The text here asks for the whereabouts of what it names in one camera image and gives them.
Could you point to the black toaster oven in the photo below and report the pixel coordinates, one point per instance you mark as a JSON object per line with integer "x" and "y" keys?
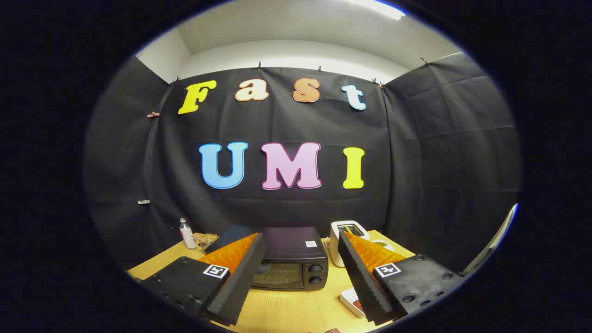
{"x": 291, "y": 245}

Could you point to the white rectangular tray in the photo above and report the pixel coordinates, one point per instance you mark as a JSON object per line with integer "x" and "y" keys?
{"x": 350, "y": 298}

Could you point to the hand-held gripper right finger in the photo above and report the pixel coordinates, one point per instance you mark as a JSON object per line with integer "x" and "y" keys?
{"x": 358, "y": 277}

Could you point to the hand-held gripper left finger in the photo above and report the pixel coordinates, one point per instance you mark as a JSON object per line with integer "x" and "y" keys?
{"x": 240, "y": 282}

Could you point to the small white dish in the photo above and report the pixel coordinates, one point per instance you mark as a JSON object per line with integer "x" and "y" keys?
{"x": 383, "y": 243}

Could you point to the black backdrop cloth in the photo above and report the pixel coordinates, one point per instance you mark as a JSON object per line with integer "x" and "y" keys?
{"x": 416, "y": 162}

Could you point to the small clear bottle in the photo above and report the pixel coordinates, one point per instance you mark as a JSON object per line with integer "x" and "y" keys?
{"x": 187, "y": 237}

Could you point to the small glass container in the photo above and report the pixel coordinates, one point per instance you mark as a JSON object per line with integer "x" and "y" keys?
{"x": 209, "y": 240}

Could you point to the white toaster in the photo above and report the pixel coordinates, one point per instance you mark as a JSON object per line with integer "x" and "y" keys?
{"x": 344, "y": 227}

